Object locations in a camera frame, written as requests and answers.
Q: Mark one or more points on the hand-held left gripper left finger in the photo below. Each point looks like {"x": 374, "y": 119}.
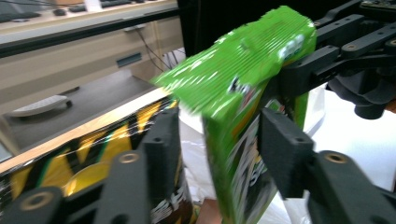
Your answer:
{"x": 165, "y": 155}

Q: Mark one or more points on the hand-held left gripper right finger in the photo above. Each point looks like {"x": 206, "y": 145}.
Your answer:
{"x": 286, "y": 155}

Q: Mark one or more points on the clear plastic bag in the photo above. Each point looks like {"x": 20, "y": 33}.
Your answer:
{"x": 193, "y": 149}

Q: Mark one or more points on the green seaweed snack packet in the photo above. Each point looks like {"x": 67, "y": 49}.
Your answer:
{"x": 236, "y": 62}

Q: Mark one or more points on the black yellow snack bag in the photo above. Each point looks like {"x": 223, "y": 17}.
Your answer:
{"x": 87, "y": 155}

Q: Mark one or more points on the black curtain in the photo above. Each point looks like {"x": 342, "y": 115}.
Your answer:
{"x": 224, "y": 21}

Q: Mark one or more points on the light wooden desk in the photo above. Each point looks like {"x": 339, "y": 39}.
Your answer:
{"x": 77, "y": 71}

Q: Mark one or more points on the dark keyboard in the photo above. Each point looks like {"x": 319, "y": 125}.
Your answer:
{"x": 112, "y": 3}
{"x": 18, "y": 16}

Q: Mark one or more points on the dark computer mouse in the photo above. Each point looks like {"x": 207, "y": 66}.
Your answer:
{"x": 59, "y": 11}

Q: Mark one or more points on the black horizontal frame bar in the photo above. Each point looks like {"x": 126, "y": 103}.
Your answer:
{"x": 77, "y": 31}

